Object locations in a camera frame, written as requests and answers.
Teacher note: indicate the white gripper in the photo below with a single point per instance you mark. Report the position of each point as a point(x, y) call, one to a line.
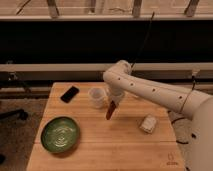
point(115, 98)

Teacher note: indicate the red pepper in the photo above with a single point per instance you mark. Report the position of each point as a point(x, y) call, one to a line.
point(110, 110)

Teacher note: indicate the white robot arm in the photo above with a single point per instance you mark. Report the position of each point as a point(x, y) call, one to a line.
point(195, 105)

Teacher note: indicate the white ceramic cup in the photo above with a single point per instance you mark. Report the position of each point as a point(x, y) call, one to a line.
point(97, 97)

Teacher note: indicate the black smartphone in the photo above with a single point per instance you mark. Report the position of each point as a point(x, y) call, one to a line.
point(69, 94)

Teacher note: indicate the green bowl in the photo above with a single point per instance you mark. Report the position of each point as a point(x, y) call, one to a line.
point(60, 135)

